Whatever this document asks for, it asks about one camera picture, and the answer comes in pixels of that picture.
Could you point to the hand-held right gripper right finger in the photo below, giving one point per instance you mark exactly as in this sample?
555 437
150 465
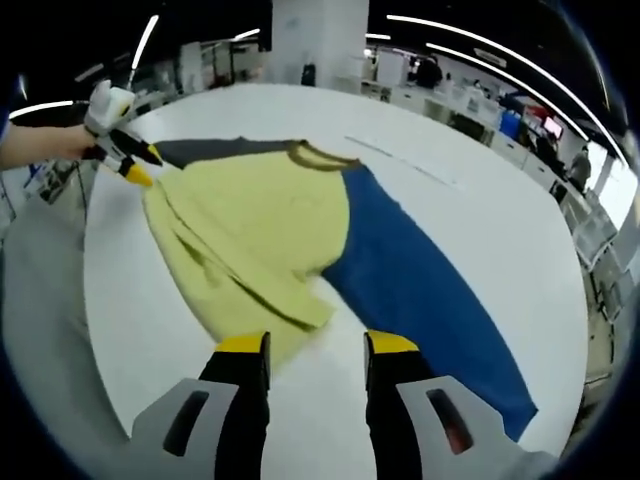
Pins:
425 425

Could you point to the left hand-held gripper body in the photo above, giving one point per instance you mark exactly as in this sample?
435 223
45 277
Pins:
112 107

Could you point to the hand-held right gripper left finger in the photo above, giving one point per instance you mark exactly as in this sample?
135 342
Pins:
210 420

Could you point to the yellow garment with coloured sleeves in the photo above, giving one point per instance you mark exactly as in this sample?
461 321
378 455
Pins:
280 220

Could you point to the person's left hand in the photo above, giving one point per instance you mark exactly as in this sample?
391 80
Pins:
77 145

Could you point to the ceiling light strip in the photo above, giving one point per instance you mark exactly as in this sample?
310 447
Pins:
247 34
145 47
505 75
40 110
500 47

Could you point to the white square pillar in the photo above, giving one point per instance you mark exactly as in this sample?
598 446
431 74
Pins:
320 45

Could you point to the white mesh chair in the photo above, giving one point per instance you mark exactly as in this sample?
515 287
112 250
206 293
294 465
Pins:
595 235

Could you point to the white table socket panel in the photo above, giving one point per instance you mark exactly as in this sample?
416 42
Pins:
405 162

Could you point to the white cabinet row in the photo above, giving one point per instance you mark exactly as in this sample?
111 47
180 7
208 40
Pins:
440 107

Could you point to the blue bin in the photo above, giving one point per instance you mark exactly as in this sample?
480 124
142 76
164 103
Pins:
510 124

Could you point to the pink monitor screen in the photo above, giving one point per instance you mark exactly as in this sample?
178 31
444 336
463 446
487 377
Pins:
552 126

